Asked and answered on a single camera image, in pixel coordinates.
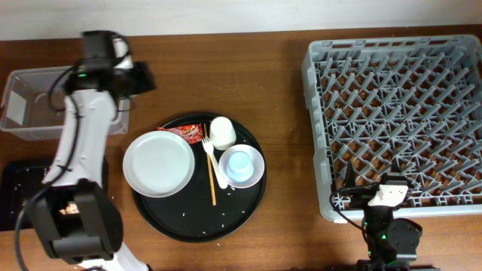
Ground red snack wrapper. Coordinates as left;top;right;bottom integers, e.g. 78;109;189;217
157;123;204;145

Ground white dinner plate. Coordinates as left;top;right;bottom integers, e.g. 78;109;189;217
123;131;196;198

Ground rice and food scraps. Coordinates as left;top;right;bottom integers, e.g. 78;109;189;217
59;202;79;215

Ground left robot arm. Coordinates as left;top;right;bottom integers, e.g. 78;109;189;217
14;30;156;270

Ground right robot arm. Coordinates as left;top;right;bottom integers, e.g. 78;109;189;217
343;163;423;270

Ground grey dishwasher rack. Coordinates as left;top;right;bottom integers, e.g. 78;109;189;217
301;35;481;223

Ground white small bowl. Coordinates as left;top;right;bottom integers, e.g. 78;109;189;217
219;145;265;189

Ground clear plastic bin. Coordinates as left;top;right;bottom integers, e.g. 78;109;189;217
0;65;131;142

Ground light blue cup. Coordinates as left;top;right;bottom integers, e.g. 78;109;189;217
227;151;254;182

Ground round black serving tray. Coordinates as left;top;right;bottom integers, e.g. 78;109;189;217
131;111;268;243

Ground white plastic fork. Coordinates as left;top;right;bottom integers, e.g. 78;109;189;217
202;136;228;189

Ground white cup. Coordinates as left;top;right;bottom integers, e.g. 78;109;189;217
209;117;236;151

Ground wooden chopstick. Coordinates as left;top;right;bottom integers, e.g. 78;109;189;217
203;123;217;206

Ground black rectangular tray bin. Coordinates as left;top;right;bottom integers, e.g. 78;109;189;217
0;157;110;232

